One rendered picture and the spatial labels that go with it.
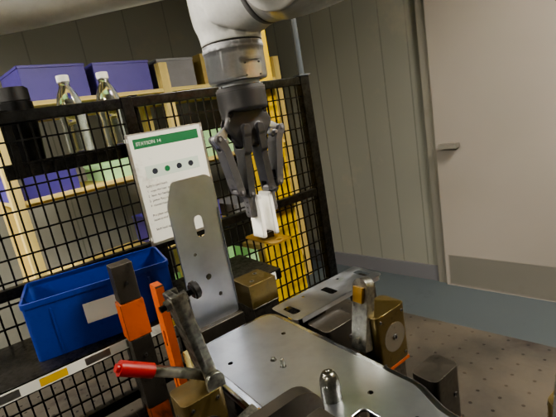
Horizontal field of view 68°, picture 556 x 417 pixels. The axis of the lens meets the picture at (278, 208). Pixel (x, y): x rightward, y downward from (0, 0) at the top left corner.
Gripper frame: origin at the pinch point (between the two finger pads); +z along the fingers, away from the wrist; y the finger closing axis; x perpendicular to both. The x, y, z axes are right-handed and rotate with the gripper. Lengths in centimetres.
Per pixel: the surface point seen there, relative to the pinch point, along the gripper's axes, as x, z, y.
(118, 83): 209, -49, 52
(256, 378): 3.2, 29.0, -5.6
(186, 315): 0.5, 11.0, -16.1
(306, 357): 0.7, 29.0, 4.3
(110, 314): 37.7, 21.1, -19.2
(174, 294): 1.2, 7.5, -16.9
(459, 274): 97, 119, 223
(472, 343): 3, 59, 66
